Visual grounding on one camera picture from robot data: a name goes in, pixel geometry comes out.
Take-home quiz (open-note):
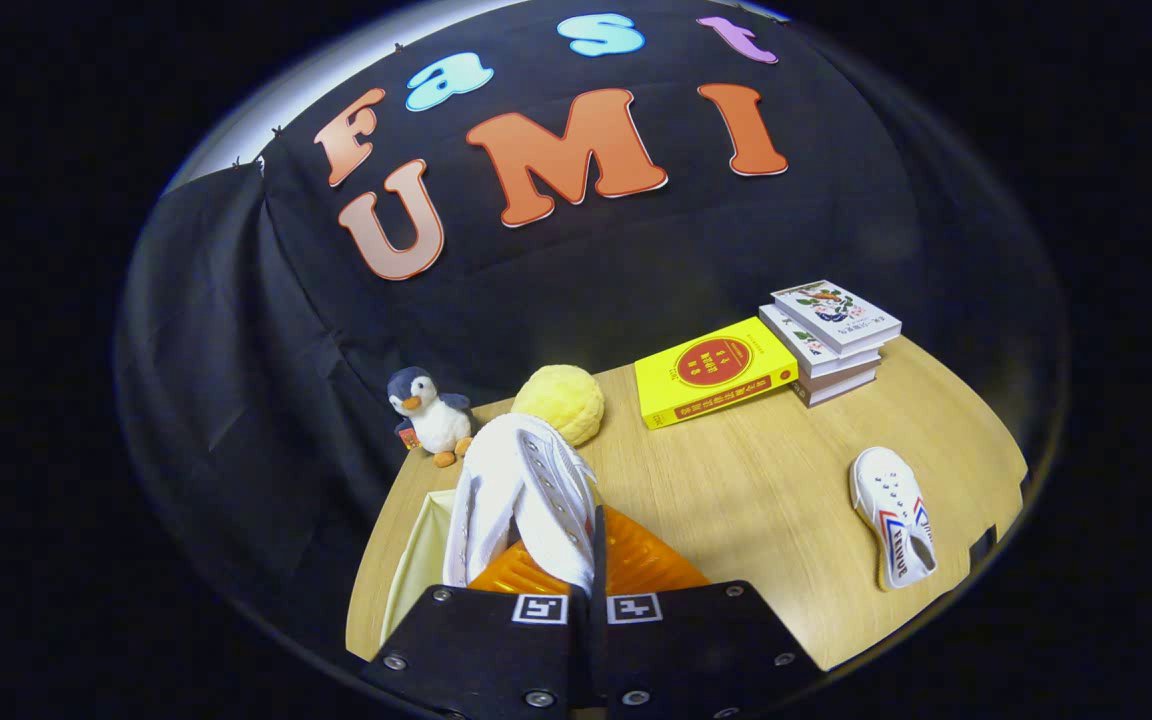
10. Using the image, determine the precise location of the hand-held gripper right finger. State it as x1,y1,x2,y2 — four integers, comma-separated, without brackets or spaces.
591,505,827,720

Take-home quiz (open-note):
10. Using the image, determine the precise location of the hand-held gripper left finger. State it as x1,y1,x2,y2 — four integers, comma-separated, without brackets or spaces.
361,540,597,720

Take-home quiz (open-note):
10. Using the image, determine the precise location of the beige fabric storage box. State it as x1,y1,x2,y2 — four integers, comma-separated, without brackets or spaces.
379,488,462,646

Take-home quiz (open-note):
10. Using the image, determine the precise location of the white canvas shoe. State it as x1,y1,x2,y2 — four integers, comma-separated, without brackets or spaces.
441,412,599,593
849,446,938,591

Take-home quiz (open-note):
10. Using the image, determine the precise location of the penguin plush toy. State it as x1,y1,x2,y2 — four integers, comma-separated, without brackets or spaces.
386,366,477,468

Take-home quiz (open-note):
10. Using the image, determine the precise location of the yellow round plush bun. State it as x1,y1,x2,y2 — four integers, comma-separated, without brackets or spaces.
511,364,606,448

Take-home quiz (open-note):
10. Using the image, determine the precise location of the yellow book with red circle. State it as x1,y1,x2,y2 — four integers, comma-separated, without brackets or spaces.
634,316,800,430

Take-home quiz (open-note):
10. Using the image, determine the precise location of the white thick book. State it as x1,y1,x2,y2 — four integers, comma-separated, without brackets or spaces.
791,362,879,408

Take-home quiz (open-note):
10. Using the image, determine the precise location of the white illustrated book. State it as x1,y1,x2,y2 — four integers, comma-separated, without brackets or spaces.
758,303,883,379

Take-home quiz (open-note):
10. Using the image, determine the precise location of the white book with bird cover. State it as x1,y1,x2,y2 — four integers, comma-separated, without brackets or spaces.
771,279,903,355

